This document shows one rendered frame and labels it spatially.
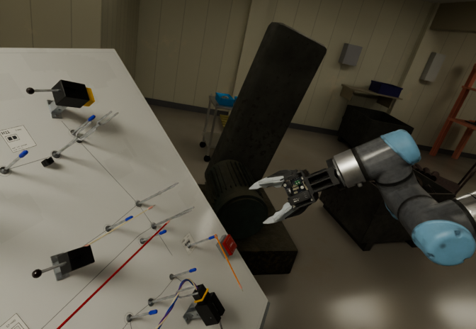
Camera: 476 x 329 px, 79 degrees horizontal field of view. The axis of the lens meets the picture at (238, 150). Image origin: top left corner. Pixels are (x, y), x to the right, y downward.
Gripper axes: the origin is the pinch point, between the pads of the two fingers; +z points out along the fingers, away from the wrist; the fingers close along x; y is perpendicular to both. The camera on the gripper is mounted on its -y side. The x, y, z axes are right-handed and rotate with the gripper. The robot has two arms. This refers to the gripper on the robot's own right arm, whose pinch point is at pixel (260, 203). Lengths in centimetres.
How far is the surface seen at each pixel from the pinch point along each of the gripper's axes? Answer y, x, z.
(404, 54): -601, -149, -202
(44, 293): 33.4, -0.6, 31.7
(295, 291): -156, 77, 56
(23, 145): 30, -29, 31
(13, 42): -136, -256, 242
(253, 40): -433, -263, 42
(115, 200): 13.7, -14.1, 29.3
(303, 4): -463, -287, -63
